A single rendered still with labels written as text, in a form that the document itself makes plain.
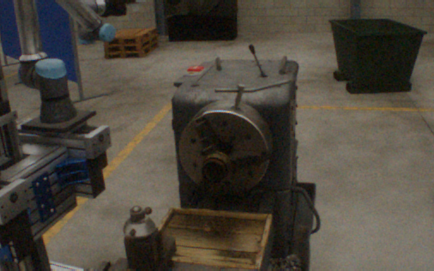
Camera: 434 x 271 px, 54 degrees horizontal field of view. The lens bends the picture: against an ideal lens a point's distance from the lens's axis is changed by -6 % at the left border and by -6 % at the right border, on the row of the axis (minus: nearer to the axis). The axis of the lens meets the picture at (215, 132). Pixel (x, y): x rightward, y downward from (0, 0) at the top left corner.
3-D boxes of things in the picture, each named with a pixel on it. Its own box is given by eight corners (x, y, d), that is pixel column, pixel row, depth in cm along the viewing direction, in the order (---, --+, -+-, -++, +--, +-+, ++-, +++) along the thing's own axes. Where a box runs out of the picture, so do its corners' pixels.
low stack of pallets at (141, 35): (123, 47, 1015) (122, 28, 999) (159, 46, 1001) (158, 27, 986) (103, 59, 900) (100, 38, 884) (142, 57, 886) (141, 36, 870)
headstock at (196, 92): (207, 132, 237) (202, 58, 223) (299, 135, 226) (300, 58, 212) (171, 184, 183) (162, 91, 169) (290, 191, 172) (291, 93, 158)
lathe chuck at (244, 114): (179, 169, 172) (195, 92, 159) (259, 193, 168) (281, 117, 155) (171, 179, 164) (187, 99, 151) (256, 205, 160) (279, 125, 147)
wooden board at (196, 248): (171, 215, 160) (170, 206, 159) (272, 224, 152) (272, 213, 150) (141, 267, 133) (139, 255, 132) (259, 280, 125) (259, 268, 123)
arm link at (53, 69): (48, 99, 166) (43, 65, 162) (33, 95, 175) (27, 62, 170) (75, 92, 175) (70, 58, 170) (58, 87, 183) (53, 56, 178)
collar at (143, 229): (130, 219, 111) (129, 208, 110) (160, 222, 109) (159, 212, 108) (117, 237, 104) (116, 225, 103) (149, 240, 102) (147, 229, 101)
